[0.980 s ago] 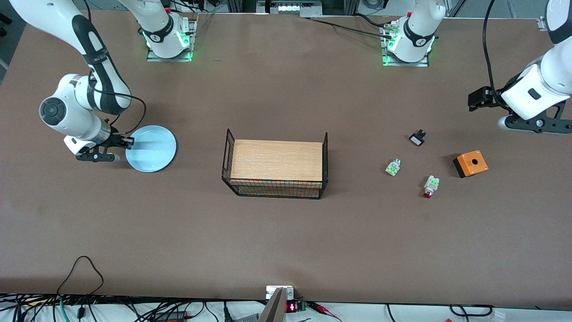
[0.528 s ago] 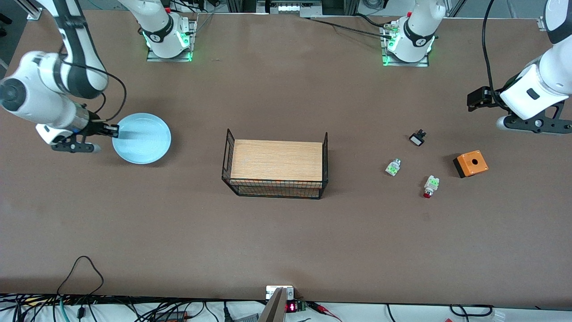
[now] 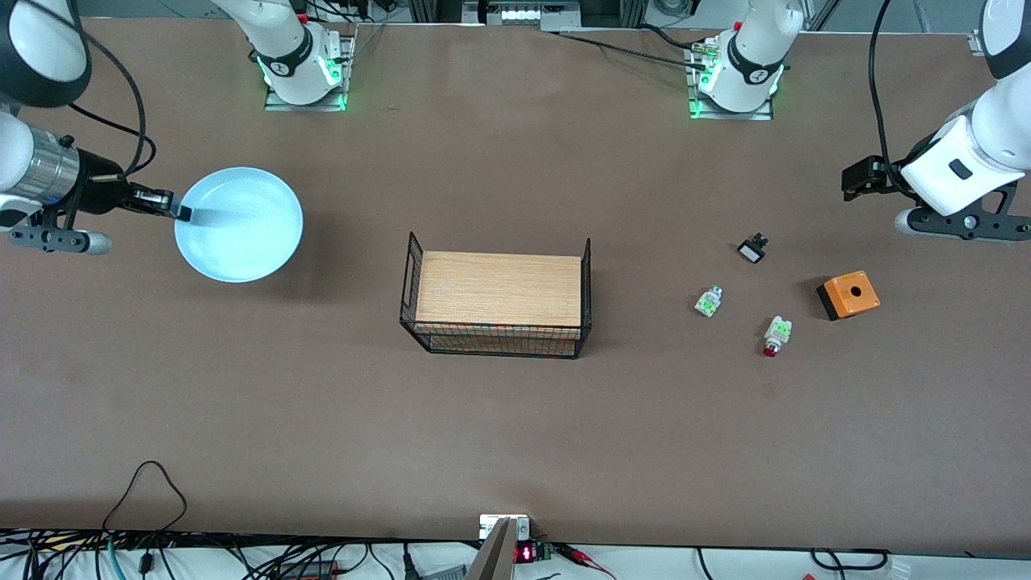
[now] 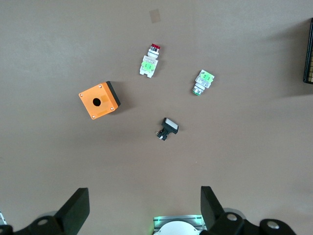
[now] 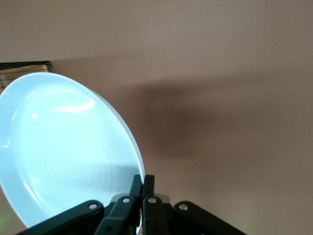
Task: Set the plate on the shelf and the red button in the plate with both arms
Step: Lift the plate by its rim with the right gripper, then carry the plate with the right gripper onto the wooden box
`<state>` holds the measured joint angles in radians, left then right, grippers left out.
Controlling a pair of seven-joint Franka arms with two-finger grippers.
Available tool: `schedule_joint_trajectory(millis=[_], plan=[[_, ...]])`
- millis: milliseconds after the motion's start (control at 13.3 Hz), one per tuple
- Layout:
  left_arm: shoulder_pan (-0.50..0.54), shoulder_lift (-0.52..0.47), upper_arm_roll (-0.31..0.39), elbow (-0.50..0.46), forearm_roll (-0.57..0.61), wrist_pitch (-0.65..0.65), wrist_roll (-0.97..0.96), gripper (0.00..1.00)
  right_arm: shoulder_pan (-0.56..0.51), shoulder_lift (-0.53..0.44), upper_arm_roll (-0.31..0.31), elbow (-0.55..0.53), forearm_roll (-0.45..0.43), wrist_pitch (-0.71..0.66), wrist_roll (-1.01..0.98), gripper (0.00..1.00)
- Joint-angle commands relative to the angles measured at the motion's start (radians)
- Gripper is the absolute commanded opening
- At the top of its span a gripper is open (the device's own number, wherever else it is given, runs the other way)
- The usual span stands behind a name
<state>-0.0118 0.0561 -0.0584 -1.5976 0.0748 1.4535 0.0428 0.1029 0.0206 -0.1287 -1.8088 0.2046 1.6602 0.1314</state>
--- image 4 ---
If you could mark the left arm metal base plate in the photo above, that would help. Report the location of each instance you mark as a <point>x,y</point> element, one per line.
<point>159,219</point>

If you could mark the red push button switch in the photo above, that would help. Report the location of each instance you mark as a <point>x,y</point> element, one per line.
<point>148,66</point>

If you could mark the green white contact block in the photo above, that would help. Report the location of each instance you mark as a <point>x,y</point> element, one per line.
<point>203,80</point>

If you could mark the black square white push button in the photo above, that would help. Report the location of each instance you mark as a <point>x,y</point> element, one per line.
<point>170,124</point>

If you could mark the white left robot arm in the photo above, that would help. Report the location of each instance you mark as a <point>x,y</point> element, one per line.
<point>176,228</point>

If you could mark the translucent tape patch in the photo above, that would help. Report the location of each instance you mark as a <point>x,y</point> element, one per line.
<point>155,16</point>

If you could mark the orange button enclosure box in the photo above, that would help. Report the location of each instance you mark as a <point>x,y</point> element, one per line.
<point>89,102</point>

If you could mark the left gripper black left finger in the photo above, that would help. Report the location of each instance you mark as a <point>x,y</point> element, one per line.
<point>75,210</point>

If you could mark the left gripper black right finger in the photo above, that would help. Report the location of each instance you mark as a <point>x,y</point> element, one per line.
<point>210,205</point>

